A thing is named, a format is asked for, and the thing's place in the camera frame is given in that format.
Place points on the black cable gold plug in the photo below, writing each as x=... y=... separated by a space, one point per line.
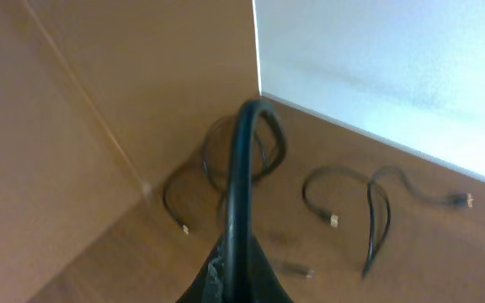
x=375 y=191

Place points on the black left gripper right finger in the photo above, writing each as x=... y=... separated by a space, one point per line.
x=264 y=284

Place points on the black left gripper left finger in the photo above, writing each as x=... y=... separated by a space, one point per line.
x=207 y=286

